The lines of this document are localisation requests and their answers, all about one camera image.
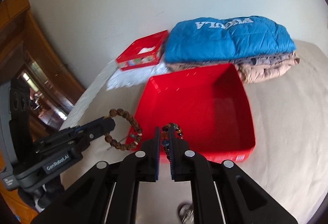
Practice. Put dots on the red metal tin box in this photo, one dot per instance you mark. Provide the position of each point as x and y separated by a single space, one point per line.
210 106

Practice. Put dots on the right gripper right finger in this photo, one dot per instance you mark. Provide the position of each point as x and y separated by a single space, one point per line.
188 165

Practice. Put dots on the red tin lid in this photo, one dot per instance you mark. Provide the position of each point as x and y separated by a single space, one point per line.
145 51

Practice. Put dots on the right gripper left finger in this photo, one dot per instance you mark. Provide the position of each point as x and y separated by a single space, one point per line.
142 166

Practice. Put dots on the brown wooden cabinet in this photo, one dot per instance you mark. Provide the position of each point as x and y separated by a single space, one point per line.
31 69

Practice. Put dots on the white lace cloth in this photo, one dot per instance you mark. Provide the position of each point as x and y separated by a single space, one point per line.
132 77

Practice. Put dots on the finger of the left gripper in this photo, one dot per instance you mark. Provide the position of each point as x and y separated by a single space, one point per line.
94 129

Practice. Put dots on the blue folded quilted jacket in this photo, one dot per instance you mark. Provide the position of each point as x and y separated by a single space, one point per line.
209 39

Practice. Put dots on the beige folded patterned garment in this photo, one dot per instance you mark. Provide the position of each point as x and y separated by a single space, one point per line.
251 69

